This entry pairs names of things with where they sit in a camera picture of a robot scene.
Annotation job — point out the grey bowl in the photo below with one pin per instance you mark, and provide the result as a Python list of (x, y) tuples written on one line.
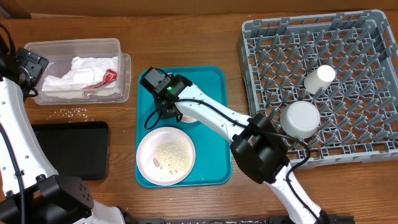
[(300, 119)]

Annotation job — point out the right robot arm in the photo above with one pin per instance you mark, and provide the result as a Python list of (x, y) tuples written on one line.
[(257, 148)]

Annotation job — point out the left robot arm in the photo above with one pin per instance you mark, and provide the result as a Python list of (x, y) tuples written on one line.
[(34, 190)]

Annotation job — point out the white napkin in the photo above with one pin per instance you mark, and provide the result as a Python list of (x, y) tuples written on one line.
[(83, 72)]

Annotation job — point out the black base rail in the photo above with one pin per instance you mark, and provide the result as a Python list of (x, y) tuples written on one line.
[(270, 220)]

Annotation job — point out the clear plastic bin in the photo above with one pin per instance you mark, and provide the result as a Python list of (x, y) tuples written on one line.
[(61, 52)]

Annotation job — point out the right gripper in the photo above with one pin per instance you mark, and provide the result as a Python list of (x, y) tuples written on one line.
[(165, 111)]

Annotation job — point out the black plastic tray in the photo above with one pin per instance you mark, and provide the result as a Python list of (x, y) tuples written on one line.
[(76, 149)]

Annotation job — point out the small white cup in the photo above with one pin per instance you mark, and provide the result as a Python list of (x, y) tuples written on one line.
[(322, 77)]

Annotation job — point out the grey dishwasher rack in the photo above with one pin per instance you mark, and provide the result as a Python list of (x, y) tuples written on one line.
[(358, 111)]

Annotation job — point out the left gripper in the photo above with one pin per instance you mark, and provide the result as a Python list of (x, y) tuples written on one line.
[(35, 64)]

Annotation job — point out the red snack wrapper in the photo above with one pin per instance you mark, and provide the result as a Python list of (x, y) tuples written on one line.
[(109, 77)]

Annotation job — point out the large pink plate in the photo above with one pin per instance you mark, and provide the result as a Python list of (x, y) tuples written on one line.
[(145, 155)]

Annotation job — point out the scattered rice grains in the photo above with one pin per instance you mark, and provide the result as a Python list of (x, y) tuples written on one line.
[(71, 115)]

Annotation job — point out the teal serving tray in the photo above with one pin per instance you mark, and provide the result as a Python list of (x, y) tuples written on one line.
[(213, 163)]

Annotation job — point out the small pink bowl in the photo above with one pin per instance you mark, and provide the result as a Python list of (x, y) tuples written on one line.
[(188, 119)]

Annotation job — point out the pile of white rice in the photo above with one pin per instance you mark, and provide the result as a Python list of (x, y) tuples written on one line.
[(173, 156)]

